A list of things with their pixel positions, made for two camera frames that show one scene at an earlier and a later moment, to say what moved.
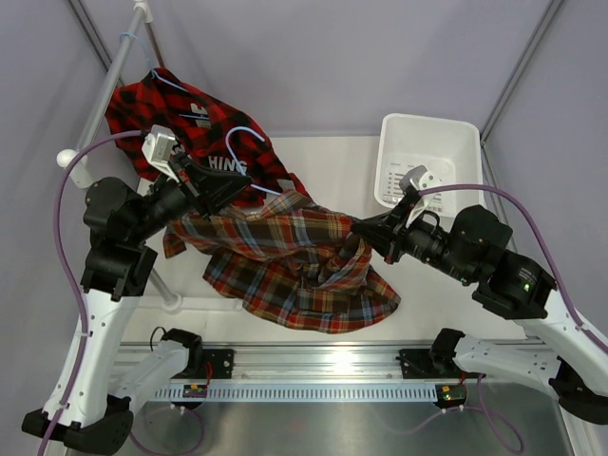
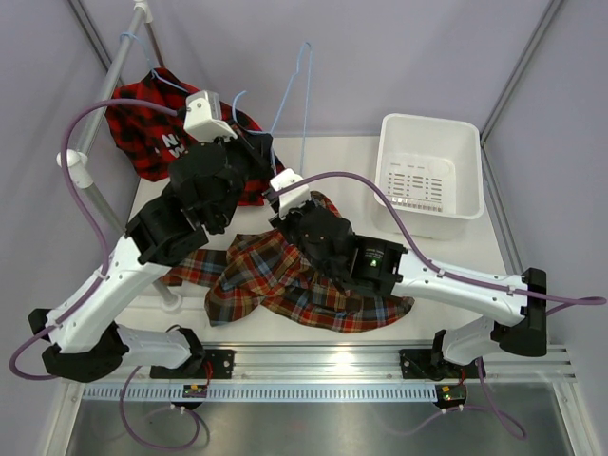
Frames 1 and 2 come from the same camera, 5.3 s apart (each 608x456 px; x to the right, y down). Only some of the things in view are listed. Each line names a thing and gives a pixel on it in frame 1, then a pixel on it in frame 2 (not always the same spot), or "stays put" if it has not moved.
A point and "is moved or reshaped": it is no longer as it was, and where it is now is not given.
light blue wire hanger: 237,161 is moved or reshaped
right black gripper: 384,231 → 286,222
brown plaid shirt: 285,261 is moved or reshaped
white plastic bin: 450,148 stays put
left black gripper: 214,188 → 256,148
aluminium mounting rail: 298,360 stays put
